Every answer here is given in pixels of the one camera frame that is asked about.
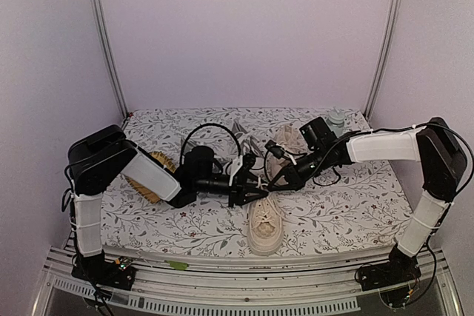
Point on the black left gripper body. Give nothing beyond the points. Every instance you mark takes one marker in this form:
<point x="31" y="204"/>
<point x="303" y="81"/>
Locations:
<point x="204" y="185"/>

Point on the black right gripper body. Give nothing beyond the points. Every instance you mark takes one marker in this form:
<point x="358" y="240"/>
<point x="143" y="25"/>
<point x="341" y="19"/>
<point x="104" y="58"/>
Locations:
<point x="298" y="179"/>

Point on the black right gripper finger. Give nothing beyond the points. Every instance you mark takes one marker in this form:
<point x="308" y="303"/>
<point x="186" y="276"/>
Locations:
<point x="283" y="176"/>
<point x="286" y="187"/>

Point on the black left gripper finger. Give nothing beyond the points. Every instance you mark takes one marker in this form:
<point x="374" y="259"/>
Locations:
<point x="252" y="187"/>
<point x="241" y="200"/>

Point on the grey sneaker with white laces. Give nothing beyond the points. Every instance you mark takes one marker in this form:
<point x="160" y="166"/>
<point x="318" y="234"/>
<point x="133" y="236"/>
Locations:
<point x="192" y="143"/>

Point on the beige sneaker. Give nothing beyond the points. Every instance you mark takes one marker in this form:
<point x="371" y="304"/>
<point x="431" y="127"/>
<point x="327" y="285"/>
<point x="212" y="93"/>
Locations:
<point x="265" y="233"/>
<point x="290" y="143"/>

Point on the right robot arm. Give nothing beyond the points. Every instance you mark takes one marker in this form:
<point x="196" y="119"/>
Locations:
<point x="444" y="159"/>

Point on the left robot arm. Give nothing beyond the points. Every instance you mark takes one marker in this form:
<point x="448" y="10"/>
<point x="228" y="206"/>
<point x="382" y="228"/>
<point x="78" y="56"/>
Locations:
<point x="96" y="161"/>

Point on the yellow bamboo fan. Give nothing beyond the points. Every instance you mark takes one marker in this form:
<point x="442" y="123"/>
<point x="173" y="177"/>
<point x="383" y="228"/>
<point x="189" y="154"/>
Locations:
<point x="151" y="179"/>

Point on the floral patterned table mat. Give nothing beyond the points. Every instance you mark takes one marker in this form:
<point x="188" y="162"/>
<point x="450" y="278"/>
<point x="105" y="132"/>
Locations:
<point x="355" y="207"/>

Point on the green tape piece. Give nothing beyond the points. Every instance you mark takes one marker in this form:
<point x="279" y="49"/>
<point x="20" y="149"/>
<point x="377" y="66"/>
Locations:
<point x="177" y="265"/>

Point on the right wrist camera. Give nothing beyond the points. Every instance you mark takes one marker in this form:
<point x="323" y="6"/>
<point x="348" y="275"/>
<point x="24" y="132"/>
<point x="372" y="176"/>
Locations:
<point x="279" y="152"/>

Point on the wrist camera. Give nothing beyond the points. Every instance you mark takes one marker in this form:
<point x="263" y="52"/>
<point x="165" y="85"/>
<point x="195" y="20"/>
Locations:
<point x="241" y="169"/>
<point x="279" y="152"/>

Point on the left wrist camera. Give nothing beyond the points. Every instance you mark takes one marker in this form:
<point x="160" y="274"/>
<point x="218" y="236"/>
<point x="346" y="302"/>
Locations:
<point x="241" y="169"/>

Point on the aluminium front rail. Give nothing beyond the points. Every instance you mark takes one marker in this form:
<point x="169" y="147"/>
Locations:
<point x="304" y="285"/>

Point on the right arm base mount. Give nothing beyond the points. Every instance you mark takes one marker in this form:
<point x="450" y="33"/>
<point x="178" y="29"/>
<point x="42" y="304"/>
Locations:
<point x="398" y="269"/>

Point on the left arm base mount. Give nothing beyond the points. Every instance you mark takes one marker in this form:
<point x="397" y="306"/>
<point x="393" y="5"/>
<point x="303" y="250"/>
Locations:
<point x="118" y="274"/>

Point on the right aluminium frame post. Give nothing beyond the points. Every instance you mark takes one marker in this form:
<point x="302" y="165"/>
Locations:
<point x="383" y="56"/>

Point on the aluminium frame post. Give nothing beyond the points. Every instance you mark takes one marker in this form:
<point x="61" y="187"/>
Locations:
<point x="383" y="56"/>
<point x="100" y="20"/>

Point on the left aluminium frame post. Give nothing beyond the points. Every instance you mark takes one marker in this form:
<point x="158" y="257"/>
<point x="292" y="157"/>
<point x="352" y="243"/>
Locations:
<point x="100" y="20"/>

